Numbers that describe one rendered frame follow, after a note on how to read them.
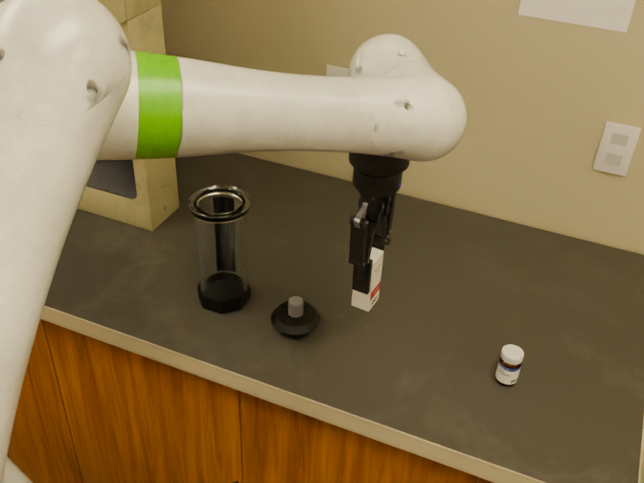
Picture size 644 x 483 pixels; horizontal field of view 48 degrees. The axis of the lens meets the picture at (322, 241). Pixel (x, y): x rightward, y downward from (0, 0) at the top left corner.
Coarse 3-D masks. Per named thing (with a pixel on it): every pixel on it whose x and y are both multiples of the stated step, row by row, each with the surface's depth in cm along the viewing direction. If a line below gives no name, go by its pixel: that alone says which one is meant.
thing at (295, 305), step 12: (288, 300) 134; (300, 300) 134; (276, 312) 135; (288, 312) 135; (300, 312) 134; (312, 312) 136; (276, 324) 134; (288, 324) 133; (300, 324) 133; (312, 324) 134; (288, 336) 135; (300, 336) 135
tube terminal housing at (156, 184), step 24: (144, 0) 137; (120, 24) 135; (144, 24) 139; (144, 48) 140; (144, 168) 152; (168, 168) 160; (96, 192) 161; (144, 192) 155; (168, 192) 163; (120, 216) 163; (144, 216) 159; (168, 216) 166
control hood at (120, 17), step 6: (102, 0) 126; (108, 0) 127; (114, 0) 129; (120, 0) 130; (108, 6) 128; (114, 6) 129; (120, 6) 131; (114, 12) 130; (120, 12) 131; (120, 18) 131
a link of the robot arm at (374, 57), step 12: (384, 36) 98; (396, 36) 98; (360, 48) 99; (372, 48) 97; (384, 48) 96; (396, 48) 96; (408, 48) 96; (360, 60) 99; (372, 60) 96; (384, 60) 95; (396, 60) 94; (408, 60) 93; (420, 60) 94; (348, 72) 101; (360, 72) 97; (372, 72) 95; (384, 72) 93
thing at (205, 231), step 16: (208, 192) 134; (224, 192) 134; (240, 192) 133; (192, 208) 128; (208, 208) 135; (224, 208) 137; (240, 208) 129; (208, 224) 129; (224, 224) 128; (240, 224) 131; (208, 240) 131; (224, 240) 130; (240, 240) 132; (208, 256) 133; (224, 256) 132; (240, 256) 134; (208, 272) 135; (224, 272) 135; (240, 272) 137; (208, 288) 138; (224, 288) 137; (240, 288) 139
